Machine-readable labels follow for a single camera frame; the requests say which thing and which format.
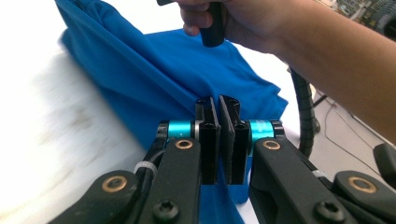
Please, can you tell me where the right gripper black corrugated cable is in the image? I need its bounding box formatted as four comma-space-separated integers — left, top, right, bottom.
289, 68, 318, 159

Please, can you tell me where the white table mat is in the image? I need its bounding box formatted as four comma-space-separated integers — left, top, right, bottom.
0, 0, 302, 224

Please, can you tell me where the blue t-shirt with white print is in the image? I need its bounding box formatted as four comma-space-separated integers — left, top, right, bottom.
54, 0, 289, 224

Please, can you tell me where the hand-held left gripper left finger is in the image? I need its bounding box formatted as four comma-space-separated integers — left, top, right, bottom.
157, 96, 222, 187

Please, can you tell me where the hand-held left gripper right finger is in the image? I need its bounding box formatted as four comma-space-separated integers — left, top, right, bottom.
219, 94, 285, 187

